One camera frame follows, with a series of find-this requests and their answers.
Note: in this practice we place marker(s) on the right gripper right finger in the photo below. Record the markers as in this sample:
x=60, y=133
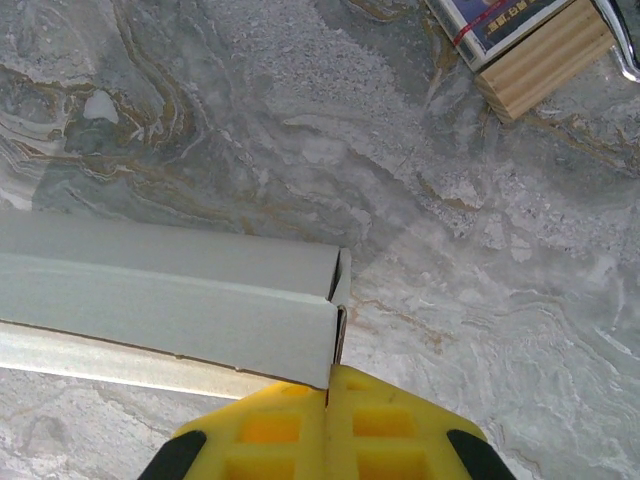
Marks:
x=400, y=435

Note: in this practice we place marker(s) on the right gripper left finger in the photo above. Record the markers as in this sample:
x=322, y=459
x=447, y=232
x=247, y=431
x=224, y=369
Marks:
x=270, y=440

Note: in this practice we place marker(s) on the white paper box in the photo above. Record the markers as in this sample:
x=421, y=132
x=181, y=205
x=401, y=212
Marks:
x=175, y=305

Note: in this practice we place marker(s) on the purple card box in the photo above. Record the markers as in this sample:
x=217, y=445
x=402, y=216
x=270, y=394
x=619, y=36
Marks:
x=500, y=25

